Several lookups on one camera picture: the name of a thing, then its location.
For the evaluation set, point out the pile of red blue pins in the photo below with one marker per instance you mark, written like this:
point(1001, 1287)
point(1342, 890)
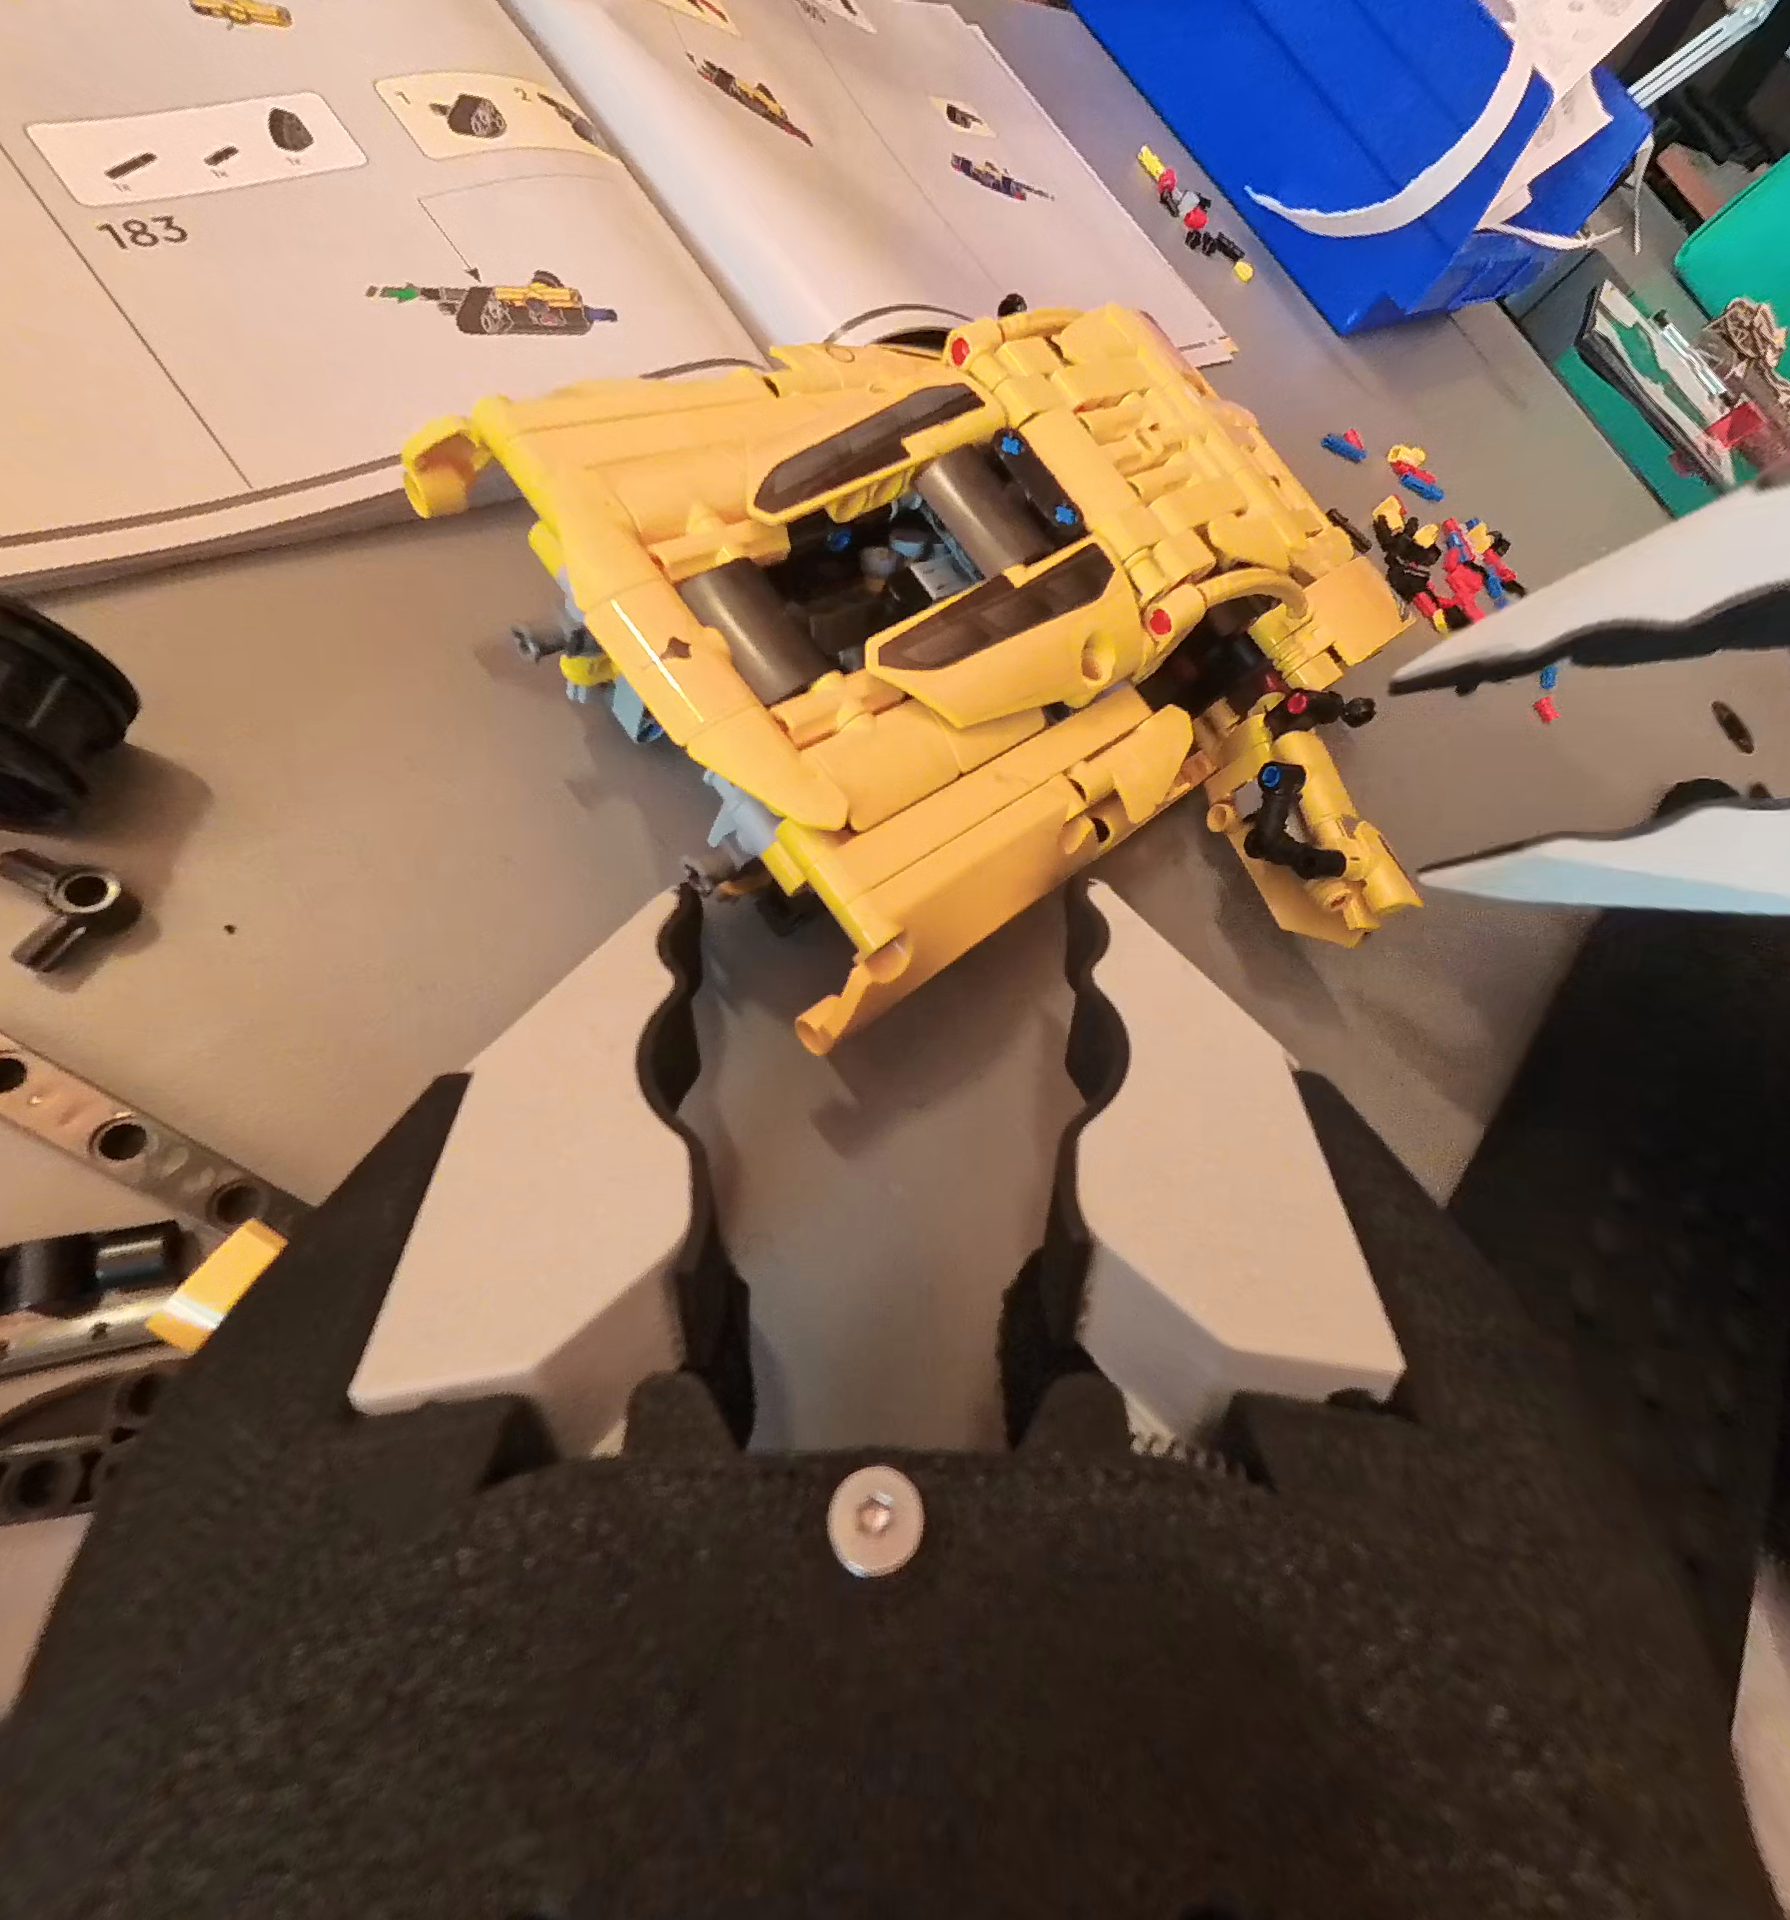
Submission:
point(1451, 563)

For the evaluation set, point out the pile of black yellow bricks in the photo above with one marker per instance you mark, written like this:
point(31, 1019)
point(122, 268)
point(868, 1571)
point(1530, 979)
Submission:
point(99, 1319)

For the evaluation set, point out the cluster of red black pins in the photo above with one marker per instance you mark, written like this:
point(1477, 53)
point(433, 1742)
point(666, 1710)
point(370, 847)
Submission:
point(1195, 210)

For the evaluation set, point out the building instruction booklet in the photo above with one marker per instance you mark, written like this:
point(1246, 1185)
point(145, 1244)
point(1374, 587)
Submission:
point(311, 376)

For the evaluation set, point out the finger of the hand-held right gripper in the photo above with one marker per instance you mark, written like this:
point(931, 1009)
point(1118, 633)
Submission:
point(1706, 870)
point(1706, 555)

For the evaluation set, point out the green container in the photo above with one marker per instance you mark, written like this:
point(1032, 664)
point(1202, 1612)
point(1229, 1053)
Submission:
point(1766, 225)

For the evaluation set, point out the black toy wheel rim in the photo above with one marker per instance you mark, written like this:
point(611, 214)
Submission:
point(26, 705)

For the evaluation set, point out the yellow toy brick car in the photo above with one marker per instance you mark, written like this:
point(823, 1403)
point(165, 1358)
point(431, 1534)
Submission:
point(611, 481)

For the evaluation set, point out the grey desk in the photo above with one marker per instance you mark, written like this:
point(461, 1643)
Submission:
point(311, 720)

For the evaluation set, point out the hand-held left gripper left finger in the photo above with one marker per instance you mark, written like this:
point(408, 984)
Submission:
point(535, 1229)

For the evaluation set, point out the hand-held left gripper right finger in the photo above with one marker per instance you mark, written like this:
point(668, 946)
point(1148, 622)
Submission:
point(1225, 1229)

